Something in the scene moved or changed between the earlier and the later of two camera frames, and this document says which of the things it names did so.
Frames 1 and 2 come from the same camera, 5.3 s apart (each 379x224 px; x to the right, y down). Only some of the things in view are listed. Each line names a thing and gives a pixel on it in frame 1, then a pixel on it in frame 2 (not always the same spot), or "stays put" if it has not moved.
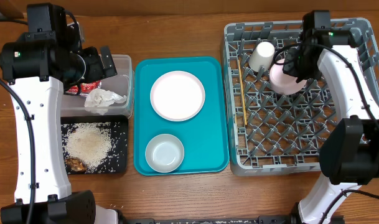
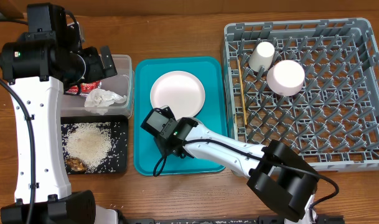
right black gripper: (292, 66) → (160, 145)
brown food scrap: (76, 164) stays put
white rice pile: (91, 142) stays put
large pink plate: (177, 96) stays put
